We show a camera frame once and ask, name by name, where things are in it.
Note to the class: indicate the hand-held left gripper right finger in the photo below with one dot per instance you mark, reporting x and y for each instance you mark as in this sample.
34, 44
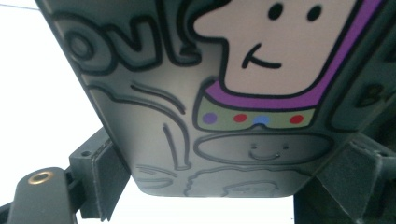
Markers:
348, 186

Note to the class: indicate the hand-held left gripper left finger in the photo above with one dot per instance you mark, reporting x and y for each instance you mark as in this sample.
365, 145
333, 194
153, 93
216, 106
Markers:
96, 174

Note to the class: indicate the cartoon print phone case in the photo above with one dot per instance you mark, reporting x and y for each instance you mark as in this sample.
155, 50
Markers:
218, 93

